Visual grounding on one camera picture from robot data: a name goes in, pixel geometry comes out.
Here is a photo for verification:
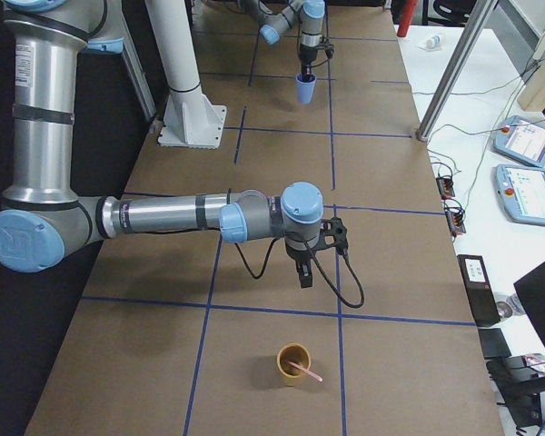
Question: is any far teach pendant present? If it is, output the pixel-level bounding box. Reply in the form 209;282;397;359
493;115;545;168

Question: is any near teach pendant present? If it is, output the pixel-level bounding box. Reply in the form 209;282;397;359
493;164;545;227

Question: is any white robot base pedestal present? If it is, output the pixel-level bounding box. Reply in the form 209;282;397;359
145;0;227;149

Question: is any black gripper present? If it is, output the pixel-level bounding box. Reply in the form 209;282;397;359
298;45;318;83
284;237;314;289

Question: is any left black connector block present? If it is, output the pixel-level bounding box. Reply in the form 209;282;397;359
444;206;466;236

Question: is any blue ribbed cup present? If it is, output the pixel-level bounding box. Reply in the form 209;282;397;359
295;74;317;104

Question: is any red cylinder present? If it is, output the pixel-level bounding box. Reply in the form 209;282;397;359
397;0;418;38

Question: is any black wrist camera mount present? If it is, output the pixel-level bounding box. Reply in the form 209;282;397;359
315;216;349;256

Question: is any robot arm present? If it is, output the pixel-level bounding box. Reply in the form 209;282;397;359
0;6;327;294
236;0;325;84

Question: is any black flat device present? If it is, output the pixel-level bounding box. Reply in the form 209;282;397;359
478;328;511;360

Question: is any wooden cup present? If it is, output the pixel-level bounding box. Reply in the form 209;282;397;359
276;342;312;387

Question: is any aluminium frame post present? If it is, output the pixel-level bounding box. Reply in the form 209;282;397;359
416;0;498;142

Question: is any black connector block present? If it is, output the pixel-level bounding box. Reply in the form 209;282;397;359
444;206;466;236
435;175;455;200

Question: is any white bottle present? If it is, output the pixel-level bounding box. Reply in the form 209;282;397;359
425;35;443;50

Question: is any teach pendant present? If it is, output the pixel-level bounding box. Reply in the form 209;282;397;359
493;115;545;168
493;164;545;227

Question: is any brown paper table cover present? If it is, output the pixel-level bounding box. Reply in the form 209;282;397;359
25;5;505;436

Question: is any right black connector block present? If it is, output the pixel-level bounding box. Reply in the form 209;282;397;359
435;175;455;200

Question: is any black box with white label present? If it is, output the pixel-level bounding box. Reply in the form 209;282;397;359
457;254;500;327

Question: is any pink chopstick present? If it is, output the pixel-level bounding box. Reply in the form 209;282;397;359
288;361;323;383

